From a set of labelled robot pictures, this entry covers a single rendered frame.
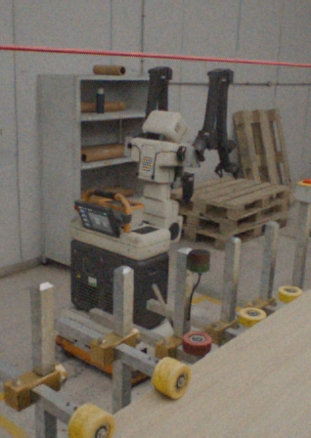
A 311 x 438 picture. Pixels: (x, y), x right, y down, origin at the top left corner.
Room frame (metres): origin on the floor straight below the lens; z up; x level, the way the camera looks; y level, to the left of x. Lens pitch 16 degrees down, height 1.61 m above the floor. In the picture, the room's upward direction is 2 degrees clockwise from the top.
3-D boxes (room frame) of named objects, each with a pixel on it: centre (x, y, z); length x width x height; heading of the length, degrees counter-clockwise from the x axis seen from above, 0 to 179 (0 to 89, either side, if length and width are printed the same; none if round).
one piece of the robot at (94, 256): (2.84, 0.18, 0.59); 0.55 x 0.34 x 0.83; 50
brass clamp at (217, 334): (1.62, -0.23, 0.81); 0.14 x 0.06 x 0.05; 141
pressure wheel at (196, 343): (1.36, -0.12, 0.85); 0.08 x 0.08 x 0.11
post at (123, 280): (1.26, 0.08, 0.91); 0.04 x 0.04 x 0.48; 51
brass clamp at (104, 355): (1.24, 0.09, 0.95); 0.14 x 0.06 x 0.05; 141
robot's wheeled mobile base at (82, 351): (2.91, 0.12, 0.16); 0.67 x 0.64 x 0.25; 140
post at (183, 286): (1.45, -0.08, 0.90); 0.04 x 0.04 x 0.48; 51
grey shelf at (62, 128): (4.53, 0.49, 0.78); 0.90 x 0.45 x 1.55; 141
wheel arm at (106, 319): (1.49, 0.03, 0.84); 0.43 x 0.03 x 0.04; 51
